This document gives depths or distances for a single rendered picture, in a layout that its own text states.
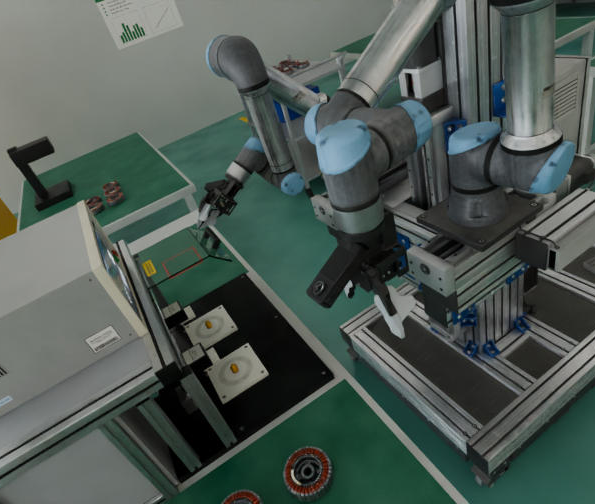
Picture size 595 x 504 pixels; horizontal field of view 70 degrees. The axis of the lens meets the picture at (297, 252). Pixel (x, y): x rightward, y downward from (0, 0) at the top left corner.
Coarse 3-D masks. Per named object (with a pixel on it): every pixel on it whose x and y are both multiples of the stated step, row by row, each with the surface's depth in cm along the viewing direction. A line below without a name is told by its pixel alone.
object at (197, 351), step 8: (200, 344) 119; (184, 352) 118; (192, 352) 117; (200, 352) 116; (208, 352) 121; (184, 360) 116; (192, 360) 115; (200, 360) 115; (208, 360) 116; (216, 360) 118; (192, 368) 114; (200, 368) 115; (208, 368) 117; (176, 384) 114; (168, 392) 113; (184, 392) 117
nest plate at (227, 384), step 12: (240, 348) 133; (228, 360) 130; (240, 360) 129; (252, 360) 128; (216, 372) 128; (228, 372) 127; (240, 372) 125; (252, 372) 124; (264, 372) 123; (216, 384) 124; (228, 384) 123; (240, 384) 122; (252, 384) 121; (228, 396) 119
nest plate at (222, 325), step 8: (208, 312) 152; (216, 312) 150; (224, 312) 149; (200, 320) 149; (208, 320) 148; (216, 320) 147; (224, 320) 146; (232, 320) 145; (192, 328) 147; (200, 328) 146; (216, 328) 144; (224, 328) 143; (232, 328) 141; (192, 336) 144; (200, 336) 143; (208, 336) 142; (216, 336) 140; (224, 336) 140; (208, 344) 139
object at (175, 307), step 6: (168, 306) 137; (174, 306) 136; (180, 306) 136; (162, 312) 136; (168, 312) 135; (174, 312) 134; (180, 312) 134; (186, 312) 139; (192, 312) 138; (168, 318) 133; (174, 318) 134; (180, 318) 134; (186, 318) 135; (168, 324) 133; (174, 324) 134
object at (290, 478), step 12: (300, 456) 99; (312, 456) 99; (324, 456) 97; (288, 468) 98; (300, 468) 100; (312, 468) 97; (324, 468) 95; (288, 480) 96; (312, 480) 96; (324, 480) 94; (300, 492) 93; (312, 492) 93; (324, 492) 93
